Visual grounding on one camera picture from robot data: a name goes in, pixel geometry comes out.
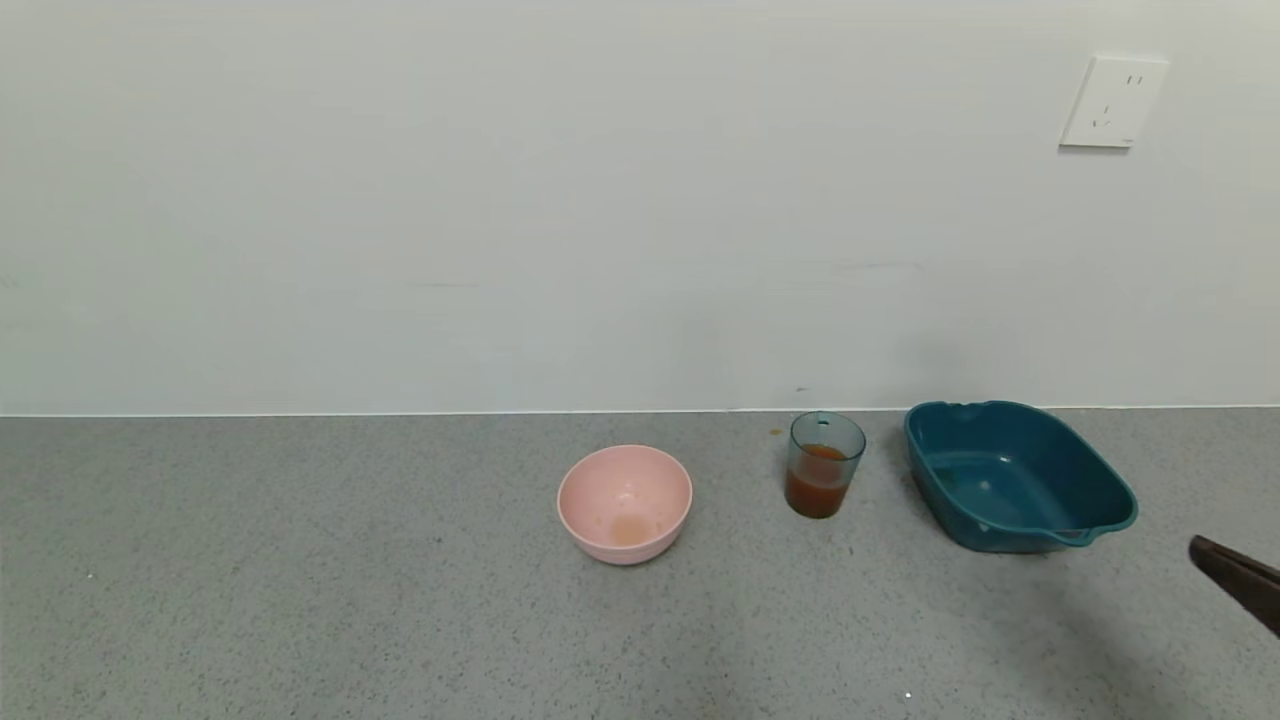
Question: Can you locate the transparent ribbed blue cup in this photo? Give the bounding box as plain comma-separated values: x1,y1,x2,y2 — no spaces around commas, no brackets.
785,411,868,520

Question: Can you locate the white wall socket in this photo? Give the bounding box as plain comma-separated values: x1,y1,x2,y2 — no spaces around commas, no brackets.
1059,55,1171,151

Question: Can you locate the teal plastic tray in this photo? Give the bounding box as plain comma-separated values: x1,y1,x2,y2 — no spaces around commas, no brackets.
904,400,1140,555

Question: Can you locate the pink plastic bowl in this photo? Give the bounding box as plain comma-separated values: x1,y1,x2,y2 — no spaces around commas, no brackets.
557,444,694,567

